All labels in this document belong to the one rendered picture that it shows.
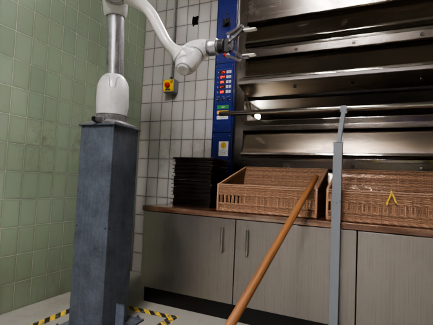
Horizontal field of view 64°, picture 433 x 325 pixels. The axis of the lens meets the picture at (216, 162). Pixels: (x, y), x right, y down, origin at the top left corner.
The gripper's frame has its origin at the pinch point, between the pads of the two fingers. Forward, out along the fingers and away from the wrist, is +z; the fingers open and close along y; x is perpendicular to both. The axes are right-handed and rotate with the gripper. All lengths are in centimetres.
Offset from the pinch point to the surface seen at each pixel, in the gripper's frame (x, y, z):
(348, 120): -60, 32, 43
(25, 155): 39, 64, -117
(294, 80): -47.1, 8.3, 11.3
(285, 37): -56, -25, 2
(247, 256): -6, 112, -1
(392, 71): -46, 8, 66
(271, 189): -11, 76, 9
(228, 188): -10, 77, -15
